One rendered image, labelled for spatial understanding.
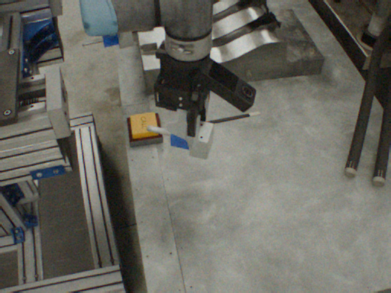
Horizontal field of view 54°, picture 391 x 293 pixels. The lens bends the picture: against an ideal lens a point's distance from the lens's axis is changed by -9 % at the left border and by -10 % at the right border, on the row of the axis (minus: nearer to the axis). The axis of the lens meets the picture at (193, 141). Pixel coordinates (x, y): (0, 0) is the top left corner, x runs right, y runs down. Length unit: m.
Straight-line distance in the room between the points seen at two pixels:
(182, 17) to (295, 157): 0.52
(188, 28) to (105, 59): 1.95
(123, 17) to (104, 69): 1.88
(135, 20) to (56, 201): 1.18
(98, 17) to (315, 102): 0.71
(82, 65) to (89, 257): 1.35
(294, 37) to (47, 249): 1.13
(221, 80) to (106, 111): 1.56
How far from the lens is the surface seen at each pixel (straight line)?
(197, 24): 0.60
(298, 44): 1.21
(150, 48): 1.13
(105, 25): 0.58
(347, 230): 0.91
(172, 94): 0.70
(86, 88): 2.36
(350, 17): 1.55
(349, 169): 0.97
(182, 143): 0.81
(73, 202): 1.64
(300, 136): 1.03
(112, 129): 2.11
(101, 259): 1.48
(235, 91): 0.68
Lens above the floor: 1.57
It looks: 51 degrees down
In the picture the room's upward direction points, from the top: straight up
